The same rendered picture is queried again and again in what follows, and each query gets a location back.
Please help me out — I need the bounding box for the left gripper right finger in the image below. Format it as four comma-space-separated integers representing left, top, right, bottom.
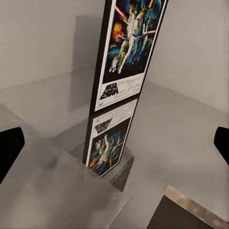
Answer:
214, 127, 229, 165

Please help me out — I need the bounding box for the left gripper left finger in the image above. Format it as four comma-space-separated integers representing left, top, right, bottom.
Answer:
0, 127, 25, 184

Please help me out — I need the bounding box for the poster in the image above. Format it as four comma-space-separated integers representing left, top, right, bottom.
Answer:
89, 0, 168, 116

